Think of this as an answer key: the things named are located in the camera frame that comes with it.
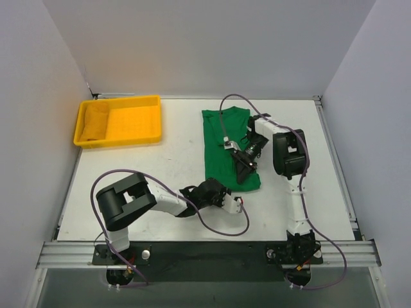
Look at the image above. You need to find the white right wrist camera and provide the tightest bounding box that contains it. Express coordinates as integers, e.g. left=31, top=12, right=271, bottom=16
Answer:
left=223, top=136, right=240, bottom=151

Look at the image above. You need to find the rolled yellow t-shirt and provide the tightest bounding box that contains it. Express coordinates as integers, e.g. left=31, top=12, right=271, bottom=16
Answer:
left=80, top=101, right=110, bottom=142

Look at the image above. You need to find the green t-shirt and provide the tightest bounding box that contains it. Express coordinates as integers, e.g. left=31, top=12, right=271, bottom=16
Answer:
left=202, top=107, right=261, bottom=192

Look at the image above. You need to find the yellow plastic bin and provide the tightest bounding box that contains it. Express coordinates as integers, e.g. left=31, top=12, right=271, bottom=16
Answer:
left=73, top=95, right=162, bottom=149

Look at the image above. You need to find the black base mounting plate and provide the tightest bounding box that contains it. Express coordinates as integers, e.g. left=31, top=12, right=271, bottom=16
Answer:
left=91, top=241, right=323, bottom=284

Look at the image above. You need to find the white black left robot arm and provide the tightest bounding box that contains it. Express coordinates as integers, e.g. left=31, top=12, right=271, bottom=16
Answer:
left=96, top=173, right=241, bottom=264

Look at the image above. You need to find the aluminium right side rail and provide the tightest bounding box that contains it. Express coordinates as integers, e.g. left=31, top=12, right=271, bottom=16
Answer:
left=313, top=96, right=363, bottom=241

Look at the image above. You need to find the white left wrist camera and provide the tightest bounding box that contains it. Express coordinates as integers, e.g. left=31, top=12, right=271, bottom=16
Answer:
left=222, top=194, right=243, bottom=214

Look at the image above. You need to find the aluminium front frame rail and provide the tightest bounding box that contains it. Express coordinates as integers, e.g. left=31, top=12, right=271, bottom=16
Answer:
left=36, top=241, right=382, bottom=269

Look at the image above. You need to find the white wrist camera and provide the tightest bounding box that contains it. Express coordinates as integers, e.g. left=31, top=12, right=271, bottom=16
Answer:
left=223, top=136, right=240, bottom=151
left=222, top=194, right=243, bottom=214

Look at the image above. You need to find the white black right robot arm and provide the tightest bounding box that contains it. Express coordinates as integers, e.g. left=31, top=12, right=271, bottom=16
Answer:
left=223, top=114, right=320, bottom=263

